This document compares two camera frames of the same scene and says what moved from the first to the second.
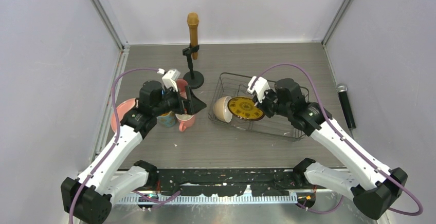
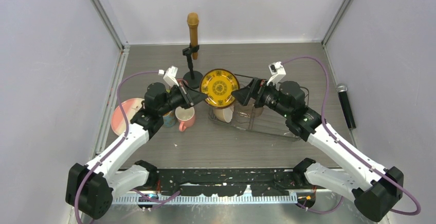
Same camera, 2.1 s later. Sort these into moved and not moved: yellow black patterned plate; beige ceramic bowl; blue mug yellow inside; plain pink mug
Moved: yellow black patterned plate
Not moved: blue mug yellow inside; plain pink mug; beige ceramic bowl
